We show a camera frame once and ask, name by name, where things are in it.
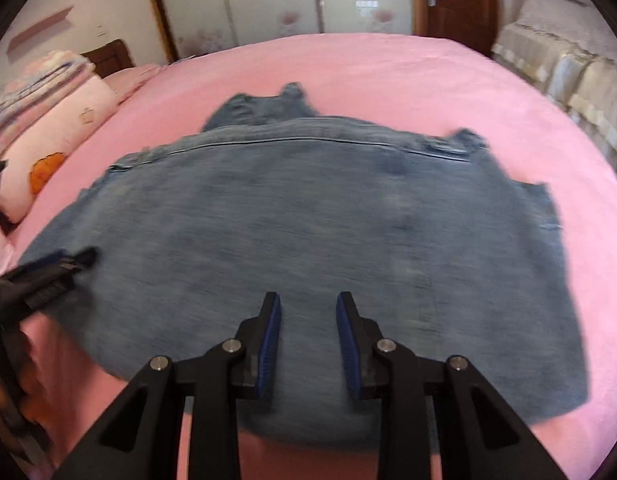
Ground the folded floral quilt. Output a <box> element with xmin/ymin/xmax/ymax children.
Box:
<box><xmin>0</xmin><ymin>50</ymin><xmax>96</xmax><ymax>146</ymax></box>

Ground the blue denim jacket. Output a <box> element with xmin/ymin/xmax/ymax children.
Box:
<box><xmin>18</xmin><ymin>82</ymin><xmax>589</xmax><ymax>448</ymax></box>

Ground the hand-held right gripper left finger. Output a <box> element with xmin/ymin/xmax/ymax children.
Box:
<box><xmin>51</xmin><ymin>291</ymin><xmax>282</xmax><ymax>480</ymax></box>

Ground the dark wooden headboard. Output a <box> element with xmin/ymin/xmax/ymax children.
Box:
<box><xmin>81</xmin><ymin>39</ymin><xmax>134</xmax><ymax>78</ymax></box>

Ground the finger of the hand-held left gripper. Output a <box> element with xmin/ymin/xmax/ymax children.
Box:
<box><xmin>0</xmin><ymin>246</ymin><xmax>99</xmax><ymax>321</ymax></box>

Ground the pink pillow with orange print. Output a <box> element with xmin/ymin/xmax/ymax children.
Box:
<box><xmin>0</xmin><ymin>77</ymin><xmax>119</xmax><ymax>223</ymax></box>

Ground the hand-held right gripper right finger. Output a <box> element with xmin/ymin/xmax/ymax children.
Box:
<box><xmin>335</xmin><ymin>291</ymin><xmax>569</xmax><ymax>480</ymax></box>

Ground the floral sliding door wardrobe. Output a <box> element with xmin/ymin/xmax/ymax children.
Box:
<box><xmin>143</xmin><ymin>0</ymin><xmax>419</xmax><ymax>61</ymax></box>

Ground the brown wooden door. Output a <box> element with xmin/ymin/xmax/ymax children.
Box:
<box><xmin>413</xmin><ymin>0</ymin><xmax>501</xmax><ymax>58</ymax></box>

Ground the pink fleece blanket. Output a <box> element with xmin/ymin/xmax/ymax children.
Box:
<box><xmin>0</xmin><ymin>32</ymin><xmax>617</xmax><ymax>480</ymax></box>

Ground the pink wall shelf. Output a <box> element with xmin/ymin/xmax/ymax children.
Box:
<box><xmin>6</xmin><ymin>6</ymin><xmax>75</xmax><ymax>58</ymax></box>

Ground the plain pink pillow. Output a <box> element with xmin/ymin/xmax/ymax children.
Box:
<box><xmin>103</xmin><ymin>62</ymin><xmax>164</xmax><ymax>106</ymax></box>

